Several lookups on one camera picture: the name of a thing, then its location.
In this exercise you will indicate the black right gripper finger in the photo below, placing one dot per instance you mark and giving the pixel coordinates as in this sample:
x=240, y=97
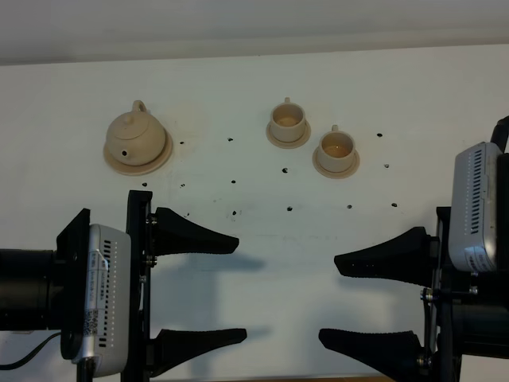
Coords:
x=396, y=355
x=409, y=258

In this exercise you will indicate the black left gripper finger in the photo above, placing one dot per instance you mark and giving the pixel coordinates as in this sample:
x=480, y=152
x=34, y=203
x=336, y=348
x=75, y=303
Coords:
x=173, y=234
x=171, y=348

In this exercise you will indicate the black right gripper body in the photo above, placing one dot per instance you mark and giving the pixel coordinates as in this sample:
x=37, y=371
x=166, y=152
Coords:
x=439, y=360

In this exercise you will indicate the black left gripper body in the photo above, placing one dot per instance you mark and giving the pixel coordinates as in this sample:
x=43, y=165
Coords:
x=71, y=248

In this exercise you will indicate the beige ceramic teapot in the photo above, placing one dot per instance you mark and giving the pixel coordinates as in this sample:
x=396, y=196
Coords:
x=135, y=138

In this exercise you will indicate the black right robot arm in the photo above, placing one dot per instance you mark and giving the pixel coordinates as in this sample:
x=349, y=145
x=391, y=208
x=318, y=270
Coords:
x=462, y=271

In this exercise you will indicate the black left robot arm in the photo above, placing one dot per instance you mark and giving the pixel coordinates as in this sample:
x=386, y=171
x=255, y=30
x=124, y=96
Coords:
x=31, y=290

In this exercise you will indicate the beige teapot saucer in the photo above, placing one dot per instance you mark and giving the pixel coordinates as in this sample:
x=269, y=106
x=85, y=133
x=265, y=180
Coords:
x=124, y=169

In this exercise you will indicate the beige teacup near right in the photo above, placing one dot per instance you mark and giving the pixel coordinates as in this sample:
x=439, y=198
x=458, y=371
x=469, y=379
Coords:
x=336, y=150

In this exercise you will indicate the beige teacup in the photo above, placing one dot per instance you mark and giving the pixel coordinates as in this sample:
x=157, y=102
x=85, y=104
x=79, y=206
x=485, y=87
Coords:
x=336, y=150
x=287, y=121

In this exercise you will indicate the beige saucer near right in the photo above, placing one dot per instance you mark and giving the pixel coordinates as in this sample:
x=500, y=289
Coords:
x=339, y=175

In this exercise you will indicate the beige saucer far left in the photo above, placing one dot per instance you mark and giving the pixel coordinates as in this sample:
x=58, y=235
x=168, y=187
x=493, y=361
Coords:
x=288, y=145

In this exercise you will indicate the beige teacup far left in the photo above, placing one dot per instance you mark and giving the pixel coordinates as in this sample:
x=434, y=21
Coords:
x=287, y=121

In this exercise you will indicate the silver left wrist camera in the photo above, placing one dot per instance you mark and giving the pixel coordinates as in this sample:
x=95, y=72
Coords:
x=106, y=317

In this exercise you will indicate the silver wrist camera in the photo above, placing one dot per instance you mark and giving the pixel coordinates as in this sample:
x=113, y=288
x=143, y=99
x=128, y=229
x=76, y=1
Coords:
x=106, y=317
x=475, y=228

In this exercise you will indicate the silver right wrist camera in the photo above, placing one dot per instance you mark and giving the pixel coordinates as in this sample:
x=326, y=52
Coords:
x=475, y=228

